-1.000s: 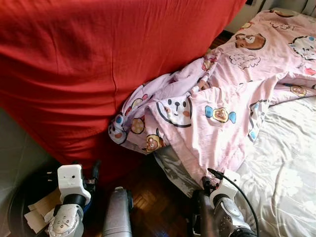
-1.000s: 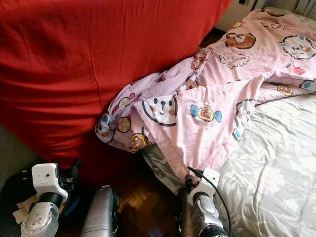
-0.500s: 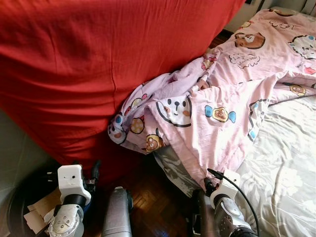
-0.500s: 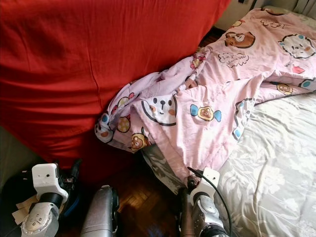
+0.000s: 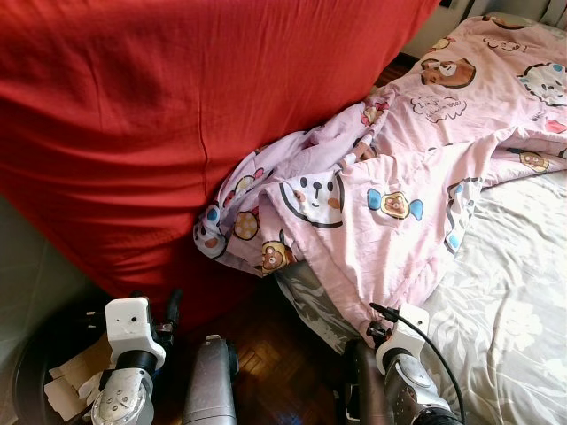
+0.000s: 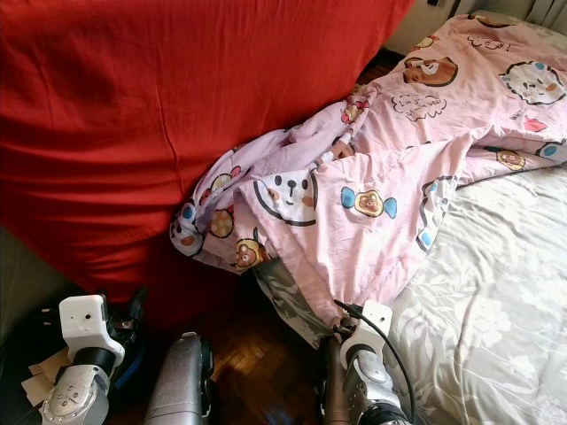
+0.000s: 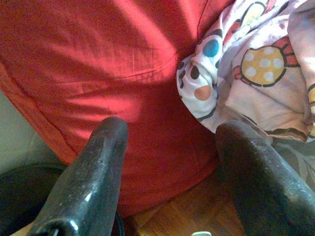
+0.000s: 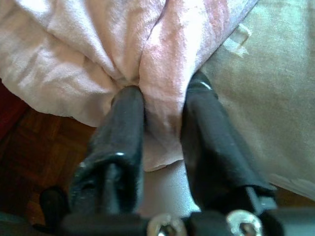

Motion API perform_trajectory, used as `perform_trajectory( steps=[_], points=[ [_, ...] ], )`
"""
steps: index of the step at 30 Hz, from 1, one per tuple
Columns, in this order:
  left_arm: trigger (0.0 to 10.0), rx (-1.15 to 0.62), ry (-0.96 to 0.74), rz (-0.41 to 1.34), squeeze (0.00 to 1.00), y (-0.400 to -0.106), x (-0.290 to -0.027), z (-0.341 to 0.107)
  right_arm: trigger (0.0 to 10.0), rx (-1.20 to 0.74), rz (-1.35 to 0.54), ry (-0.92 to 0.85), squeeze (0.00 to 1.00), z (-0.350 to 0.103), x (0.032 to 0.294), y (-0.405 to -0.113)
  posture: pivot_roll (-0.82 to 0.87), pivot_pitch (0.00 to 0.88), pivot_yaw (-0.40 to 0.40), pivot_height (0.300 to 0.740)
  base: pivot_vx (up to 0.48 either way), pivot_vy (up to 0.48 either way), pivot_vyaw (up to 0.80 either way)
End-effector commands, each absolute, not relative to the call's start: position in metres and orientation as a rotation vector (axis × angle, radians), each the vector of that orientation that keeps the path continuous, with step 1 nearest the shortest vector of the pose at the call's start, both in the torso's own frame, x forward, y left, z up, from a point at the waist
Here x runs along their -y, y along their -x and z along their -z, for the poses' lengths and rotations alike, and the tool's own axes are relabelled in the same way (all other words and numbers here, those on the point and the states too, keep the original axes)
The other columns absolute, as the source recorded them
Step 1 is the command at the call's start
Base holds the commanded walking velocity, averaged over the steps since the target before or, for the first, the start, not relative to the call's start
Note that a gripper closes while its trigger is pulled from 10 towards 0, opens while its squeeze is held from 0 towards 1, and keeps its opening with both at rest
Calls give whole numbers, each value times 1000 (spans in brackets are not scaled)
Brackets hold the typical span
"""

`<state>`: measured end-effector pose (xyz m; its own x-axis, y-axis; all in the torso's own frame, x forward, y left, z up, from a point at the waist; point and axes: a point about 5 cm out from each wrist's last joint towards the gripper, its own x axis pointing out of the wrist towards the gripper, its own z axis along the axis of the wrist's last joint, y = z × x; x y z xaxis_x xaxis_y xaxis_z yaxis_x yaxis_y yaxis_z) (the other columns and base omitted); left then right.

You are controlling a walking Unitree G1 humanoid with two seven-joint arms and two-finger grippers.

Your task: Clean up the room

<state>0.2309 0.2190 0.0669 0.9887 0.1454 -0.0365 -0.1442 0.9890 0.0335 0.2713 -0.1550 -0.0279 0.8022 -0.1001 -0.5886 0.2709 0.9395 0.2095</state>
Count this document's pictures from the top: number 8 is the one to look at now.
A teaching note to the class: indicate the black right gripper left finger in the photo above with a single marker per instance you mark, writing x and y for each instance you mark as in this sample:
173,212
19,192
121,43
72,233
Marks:
115,152

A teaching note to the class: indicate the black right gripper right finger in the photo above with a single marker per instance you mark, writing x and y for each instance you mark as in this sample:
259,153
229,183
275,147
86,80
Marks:
214,152

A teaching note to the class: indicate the pink cartoon print blanket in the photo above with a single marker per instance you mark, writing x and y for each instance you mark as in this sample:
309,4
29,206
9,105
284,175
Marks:
98,44

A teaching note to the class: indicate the grey floral bed sheet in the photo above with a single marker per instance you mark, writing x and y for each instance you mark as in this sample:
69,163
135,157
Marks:
270,98

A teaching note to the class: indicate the robot right leg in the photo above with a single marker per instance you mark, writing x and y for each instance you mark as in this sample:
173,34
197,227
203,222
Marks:
53,204

